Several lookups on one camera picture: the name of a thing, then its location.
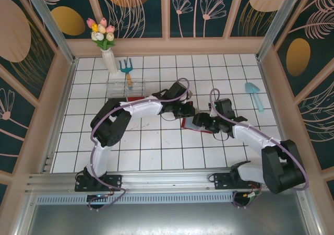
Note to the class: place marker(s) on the aluminium frame post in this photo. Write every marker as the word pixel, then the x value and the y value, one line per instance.
pixel 53 26
pixel 276 21

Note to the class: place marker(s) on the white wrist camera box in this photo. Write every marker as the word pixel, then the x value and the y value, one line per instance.
pixel 189 94
pixel 212 108

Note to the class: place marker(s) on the black flat card stack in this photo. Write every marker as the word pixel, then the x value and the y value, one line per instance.
pixel 120 99

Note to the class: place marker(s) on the white ribbed vase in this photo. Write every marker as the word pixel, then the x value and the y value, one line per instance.
pixel 110 62

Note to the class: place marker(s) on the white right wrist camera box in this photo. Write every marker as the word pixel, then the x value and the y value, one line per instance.
pixel 212 108

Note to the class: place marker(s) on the light blue plastic trowel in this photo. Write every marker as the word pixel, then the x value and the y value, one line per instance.
pixel 253 90

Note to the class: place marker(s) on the clear acrylic organizer box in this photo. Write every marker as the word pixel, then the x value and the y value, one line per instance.
pixel 117 88

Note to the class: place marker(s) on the artificial tulip bouquet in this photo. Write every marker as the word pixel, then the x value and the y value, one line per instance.
pixel 102 34

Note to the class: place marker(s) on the red flat card stack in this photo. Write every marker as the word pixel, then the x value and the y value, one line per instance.
pixel 135 99

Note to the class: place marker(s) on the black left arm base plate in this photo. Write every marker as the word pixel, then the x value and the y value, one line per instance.
pixel 112 182

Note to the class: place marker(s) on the red leather card holder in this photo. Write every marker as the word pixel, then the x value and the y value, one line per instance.
pixel 185 124

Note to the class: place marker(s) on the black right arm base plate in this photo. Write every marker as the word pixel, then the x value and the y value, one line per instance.
pixel 223 181

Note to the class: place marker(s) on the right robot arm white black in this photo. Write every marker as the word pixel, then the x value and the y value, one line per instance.
pixel 253 138

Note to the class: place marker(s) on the aluminium mounting rail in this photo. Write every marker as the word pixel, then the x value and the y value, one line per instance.
pixel 167 178

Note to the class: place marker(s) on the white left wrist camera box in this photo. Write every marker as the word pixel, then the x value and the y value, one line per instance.
pixel 189 94

